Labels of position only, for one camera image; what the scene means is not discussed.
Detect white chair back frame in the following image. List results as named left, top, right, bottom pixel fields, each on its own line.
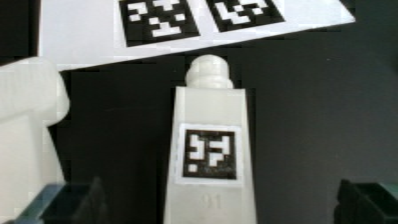
left=0, top=57, right=70, bottom=224

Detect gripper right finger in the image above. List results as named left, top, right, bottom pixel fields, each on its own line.
left=336, top=180, right=398, bottom=224

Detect white marker base plate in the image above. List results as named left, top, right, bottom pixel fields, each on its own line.
left=38, top=0, right=356, bottom=70

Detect white chair leg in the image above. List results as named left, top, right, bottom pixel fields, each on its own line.
left=164, top=55, right=258, bottom=224

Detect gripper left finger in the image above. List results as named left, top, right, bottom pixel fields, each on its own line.
left=15, top=178, right=111, bottom=224

